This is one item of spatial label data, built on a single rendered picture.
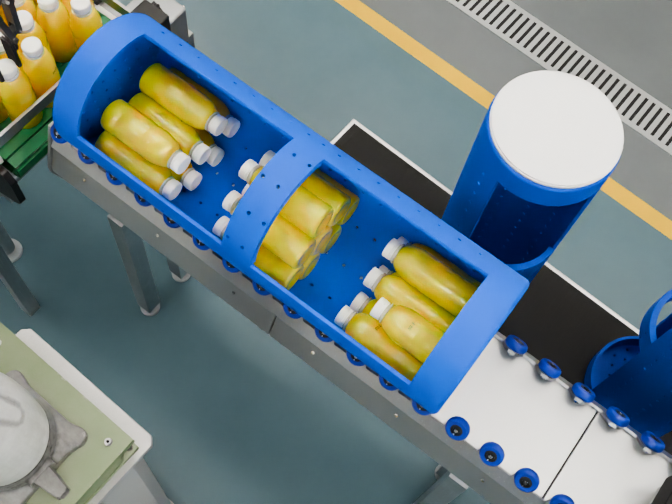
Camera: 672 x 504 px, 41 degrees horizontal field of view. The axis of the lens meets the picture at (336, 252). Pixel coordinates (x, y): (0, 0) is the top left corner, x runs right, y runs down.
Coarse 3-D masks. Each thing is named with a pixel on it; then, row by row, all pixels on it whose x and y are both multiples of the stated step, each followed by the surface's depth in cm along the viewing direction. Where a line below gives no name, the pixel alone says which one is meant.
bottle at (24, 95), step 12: (24, 72) 176; (0, 84) 174; (12, 84) 173; (24, 84) 175; (0, 96) 177; (12, 96) 175; (24, 96) 177; (36, 96) 183; (12, 108) 179; (24, 108) 180; (12, 120) 184; (36, 120) 185
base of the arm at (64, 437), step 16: (48, 416) 142; (64, 432) 144; (80, 432) 145; (48, 448) 140; (64, 448) 143; (48, 464) 140; (32, 480) 139; (48, 480) 140; (0, 496) 140; (16, 496) 140; (64, 496) 141
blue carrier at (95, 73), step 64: (128, 64) 173; (192, 64) 158; (64, 128) 163; (256, 128) 175; (192, 192) 177; (256, 192) 149; (384, 192) 152; (256, 256) 154; (320, 256) 174; (448, 256) 166; (320, 320) 152; (448, 384) 143
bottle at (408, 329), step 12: (384, 312) 154; (396, 312) 153; (408, 312) 153; (384, 324) 154; (396, 324) 152; (408, 324) 152; (420, 324) 152; (432, 324) 153; (396, 336) 152; (408, 336) 151; (420, 336) 151; (432, 336) 151; (408, 348) 152; (420, 348) 151; (432, 348) 151; (420, 360) 153
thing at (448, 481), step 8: (448, 472) 199; (440, 480) 206; (448, 480) 194; (456, 480) 191; (432, 488) 214; (440, 488) 203; (448, 488) 199; (456, 488) 195; (464, 488) 191; (424, 496) 222; (432, 496) 213; (440, 496) 209; (448, 496) 204; (456, 496) 200
